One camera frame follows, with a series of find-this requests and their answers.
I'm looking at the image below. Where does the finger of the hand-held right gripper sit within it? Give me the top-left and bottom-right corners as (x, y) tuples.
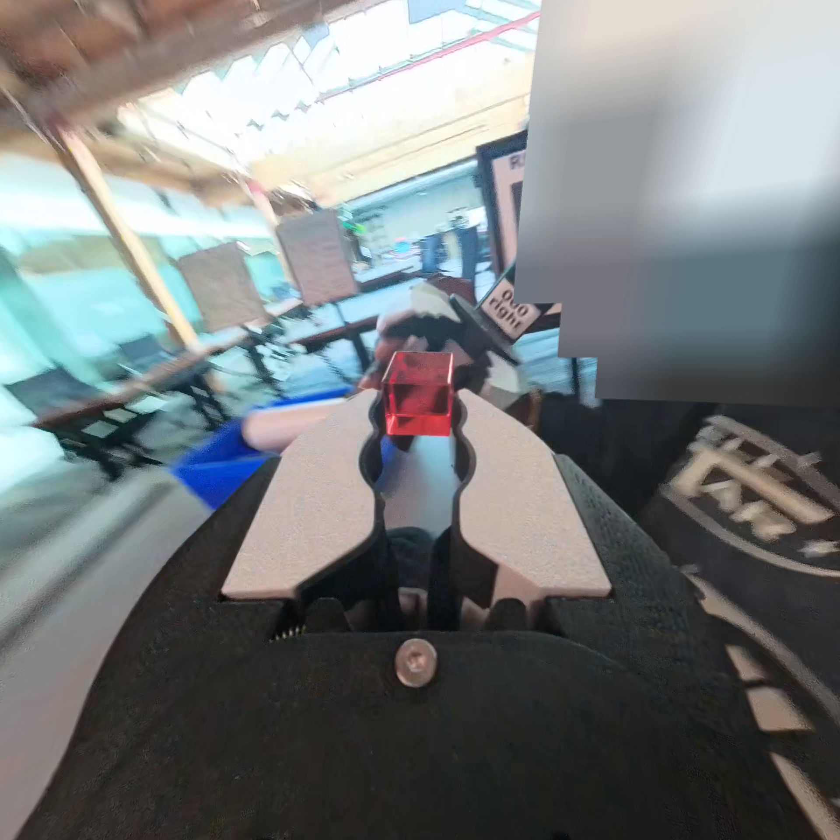
(482, 356), (527, 404)
(394, 285), (465, 332)

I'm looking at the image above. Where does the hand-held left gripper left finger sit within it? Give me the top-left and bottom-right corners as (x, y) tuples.
(218, 390), (387, 602)

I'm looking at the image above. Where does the blue bin with white label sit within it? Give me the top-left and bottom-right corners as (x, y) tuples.
(172, 387), (358, 509)

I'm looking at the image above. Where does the handwritten whiteboard on stand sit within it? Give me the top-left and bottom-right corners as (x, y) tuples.
(276, 210), (358, 306)
(177, 241), (266, 332)

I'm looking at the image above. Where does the background desk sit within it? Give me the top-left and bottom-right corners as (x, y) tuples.
(282, 295), (421, 355)
(33, 328), (263, 460)

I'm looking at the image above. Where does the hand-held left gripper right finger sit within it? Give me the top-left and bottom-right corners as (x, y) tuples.
(451, 388), (616, 610)

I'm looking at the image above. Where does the red transparent cube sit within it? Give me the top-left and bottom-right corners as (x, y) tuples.
(382, 351), (455, 438)

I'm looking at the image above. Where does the white cylinder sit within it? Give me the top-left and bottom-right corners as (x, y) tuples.
(243, 400), (342, 455)

